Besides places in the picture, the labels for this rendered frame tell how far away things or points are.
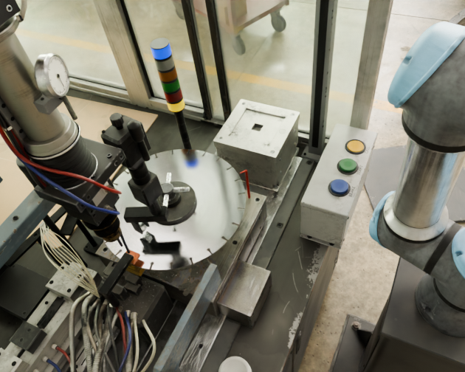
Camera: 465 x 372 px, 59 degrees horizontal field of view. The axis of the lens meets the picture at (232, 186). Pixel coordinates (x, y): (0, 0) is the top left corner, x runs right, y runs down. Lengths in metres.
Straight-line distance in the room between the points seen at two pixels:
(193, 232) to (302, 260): 0.31
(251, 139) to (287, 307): 0.43
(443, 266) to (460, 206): 1.31
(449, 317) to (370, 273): 0.95
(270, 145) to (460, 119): 0.61
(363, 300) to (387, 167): 0.73
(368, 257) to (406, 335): 0.97
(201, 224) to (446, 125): 0.52
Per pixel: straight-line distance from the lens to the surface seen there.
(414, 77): 0.55
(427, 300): 1.01
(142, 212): 0.84
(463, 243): 0.87
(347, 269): 1.91
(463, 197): 2.23
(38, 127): 0.57
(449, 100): 0.55
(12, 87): 0.54
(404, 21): 3.38
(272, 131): 1.12
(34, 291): 1.09
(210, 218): 0.89
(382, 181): 2.19
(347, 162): 1.04
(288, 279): 1.03
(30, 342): 0.97
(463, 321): 1.00
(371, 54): 1.03
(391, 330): 1.01
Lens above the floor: 1.68
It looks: 51 degrees down
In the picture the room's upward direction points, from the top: 10 degrees counter-clockwise
